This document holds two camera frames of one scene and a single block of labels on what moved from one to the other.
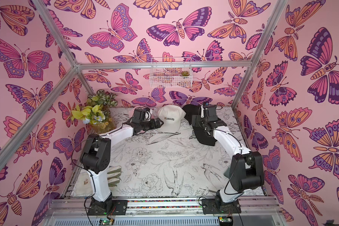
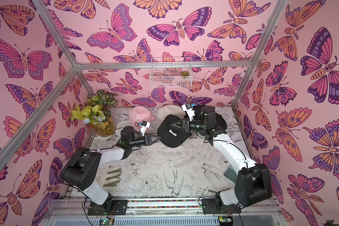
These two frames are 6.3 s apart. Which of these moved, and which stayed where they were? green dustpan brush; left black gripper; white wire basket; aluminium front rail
Moved: left black gripper
Stayed: green dustpan brush; white wire basket; aluminium front rail
